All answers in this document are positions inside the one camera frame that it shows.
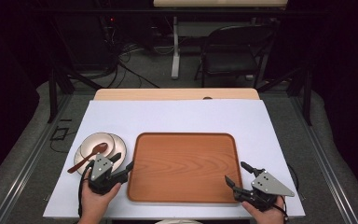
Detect person's right hand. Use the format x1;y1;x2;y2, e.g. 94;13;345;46
241;195;289;224

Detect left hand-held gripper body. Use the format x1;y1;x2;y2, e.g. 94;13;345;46
88;153;129;196

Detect white board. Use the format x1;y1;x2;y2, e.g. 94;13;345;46
42;99;307;219

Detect light desk top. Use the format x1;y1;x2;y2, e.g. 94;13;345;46
152;0;289;8

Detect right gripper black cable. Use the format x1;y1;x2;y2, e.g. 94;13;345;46
272;203;291;224

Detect brown wooden tray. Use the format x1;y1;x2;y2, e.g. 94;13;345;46
126;132;243;204

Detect black folding chair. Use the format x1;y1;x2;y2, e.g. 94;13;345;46
193;24;278;90

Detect white desk leg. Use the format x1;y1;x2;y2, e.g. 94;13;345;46
171;16;182;80

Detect light wooden table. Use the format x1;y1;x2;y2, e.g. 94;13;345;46
92;87;261;102

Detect bundle of floor cables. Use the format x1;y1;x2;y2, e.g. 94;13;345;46
101;15;161;90

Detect white plate with brown rim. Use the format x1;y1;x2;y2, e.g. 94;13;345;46
73;133;128;175

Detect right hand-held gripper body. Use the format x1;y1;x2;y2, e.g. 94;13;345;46
233;170;296;213

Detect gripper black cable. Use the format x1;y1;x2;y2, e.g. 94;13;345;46
77;160;95;219
272;203;291;224

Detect black metal stand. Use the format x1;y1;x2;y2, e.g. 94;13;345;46
256;65;313;127
47;65;104;124

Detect person's left hand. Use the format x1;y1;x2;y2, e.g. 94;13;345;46
79;170;122;224

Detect brown wooden spoon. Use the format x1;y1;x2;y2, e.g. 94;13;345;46
66;142;109;175

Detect white round object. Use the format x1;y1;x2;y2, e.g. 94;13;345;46
155;218;204;224

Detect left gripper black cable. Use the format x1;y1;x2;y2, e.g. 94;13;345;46
77;160;95;219

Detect white bowl with brown rim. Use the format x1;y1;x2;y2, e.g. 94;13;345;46
79;132;117;161

